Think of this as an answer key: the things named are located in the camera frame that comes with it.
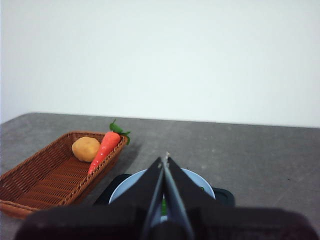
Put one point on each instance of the dark rectangular tray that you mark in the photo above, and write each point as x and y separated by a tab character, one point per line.
225	197

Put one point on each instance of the green pepper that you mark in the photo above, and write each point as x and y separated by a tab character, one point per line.
163	206

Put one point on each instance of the yellow-brown potato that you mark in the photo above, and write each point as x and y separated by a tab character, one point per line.
85	149

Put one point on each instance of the orange carrot with green leaves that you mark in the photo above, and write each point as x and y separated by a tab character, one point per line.
106	147

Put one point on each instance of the blue plate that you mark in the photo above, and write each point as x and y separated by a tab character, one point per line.
125	192

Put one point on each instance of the brown wicker basket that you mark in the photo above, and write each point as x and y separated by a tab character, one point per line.
50	180

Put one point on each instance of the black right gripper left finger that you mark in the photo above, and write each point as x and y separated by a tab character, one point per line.
87	222

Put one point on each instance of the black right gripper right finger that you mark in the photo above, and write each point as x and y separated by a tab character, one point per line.
237	222

